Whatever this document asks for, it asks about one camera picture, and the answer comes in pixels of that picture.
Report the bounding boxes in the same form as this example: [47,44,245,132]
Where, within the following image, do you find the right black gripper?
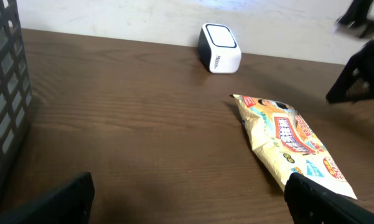
[326,0,374,104]

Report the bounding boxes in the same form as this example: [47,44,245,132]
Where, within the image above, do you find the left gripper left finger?
[0,172,95,224]

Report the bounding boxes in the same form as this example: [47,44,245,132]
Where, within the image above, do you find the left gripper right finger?
[284,172,374,224]

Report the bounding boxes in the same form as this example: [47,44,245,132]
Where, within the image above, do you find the yellow snack bag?
[231,94,357,199]

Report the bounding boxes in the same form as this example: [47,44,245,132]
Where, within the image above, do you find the white barcode scanner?
[197,23,241,74]

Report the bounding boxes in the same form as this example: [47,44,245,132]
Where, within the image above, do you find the grey plastic shopping basket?
[0,0,33,215]

